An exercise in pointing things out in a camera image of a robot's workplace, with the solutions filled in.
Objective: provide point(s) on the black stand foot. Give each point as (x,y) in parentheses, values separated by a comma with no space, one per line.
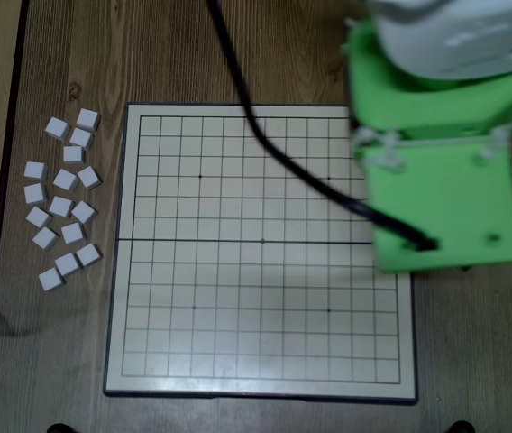
(462,427)
(60,428)

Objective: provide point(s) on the white cube stone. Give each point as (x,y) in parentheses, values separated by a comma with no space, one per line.
(88,119)
(84,212)
(45,237)
(73,233)
(73,154)
(51,279)
(35,193)
(67,264)
(61,206)
(39,217)
(81,137)
(35,170)
(57,128)
(66,179)
(88,255)
(89,177)

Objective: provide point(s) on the white zip tie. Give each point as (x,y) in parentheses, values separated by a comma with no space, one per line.
(495,144)
(384,151)

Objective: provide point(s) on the white go board with grid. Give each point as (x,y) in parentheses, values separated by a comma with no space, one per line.
(238,293)

